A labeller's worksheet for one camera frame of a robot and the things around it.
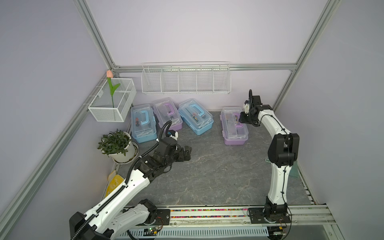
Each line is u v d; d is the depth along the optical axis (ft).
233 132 3.17
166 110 3.56
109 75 2.78
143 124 3.26
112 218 1.36
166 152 1.75
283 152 1.86
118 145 2.67
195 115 3.44
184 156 2.18
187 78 3.37
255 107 2.49
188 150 2.17
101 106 2.41
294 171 2.97
